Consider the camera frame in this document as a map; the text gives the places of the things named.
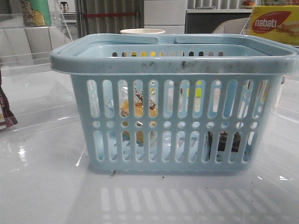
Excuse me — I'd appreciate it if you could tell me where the packaged bread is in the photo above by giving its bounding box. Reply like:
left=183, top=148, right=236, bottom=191
left=105, top=84, right=158, bottom=144

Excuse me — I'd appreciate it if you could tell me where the clear acrylic shelf left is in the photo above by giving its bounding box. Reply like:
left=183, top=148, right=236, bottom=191
left=0, top=12, right=72, bottom=75

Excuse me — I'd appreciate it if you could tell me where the clear acrylic stand right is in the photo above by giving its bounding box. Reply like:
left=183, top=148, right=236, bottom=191
left=240, top=14, right=252, bottom=35

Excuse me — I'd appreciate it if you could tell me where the white drawer cabinet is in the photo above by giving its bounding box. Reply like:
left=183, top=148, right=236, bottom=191
left=144, top=0, right=187, bottom=34

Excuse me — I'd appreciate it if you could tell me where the light blue plastic basket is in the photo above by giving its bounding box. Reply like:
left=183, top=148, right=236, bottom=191
left=50, top=34, right=299, bottom=172

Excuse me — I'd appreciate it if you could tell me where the green yellow cartoon can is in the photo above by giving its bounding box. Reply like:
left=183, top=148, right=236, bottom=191
left=19, top=0, right=51, bottom=27

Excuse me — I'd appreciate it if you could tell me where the yellow nabati wafer box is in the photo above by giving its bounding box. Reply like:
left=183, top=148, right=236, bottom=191
left=249, top=5, right=299, bottom=46

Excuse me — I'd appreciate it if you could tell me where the white paper cup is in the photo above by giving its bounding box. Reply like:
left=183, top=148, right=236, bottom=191
left=120, top=28, right=165, bottom=35

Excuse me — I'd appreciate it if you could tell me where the brown snack packet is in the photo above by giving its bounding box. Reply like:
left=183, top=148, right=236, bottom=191
left=0, top=88, right=18, bottom=131

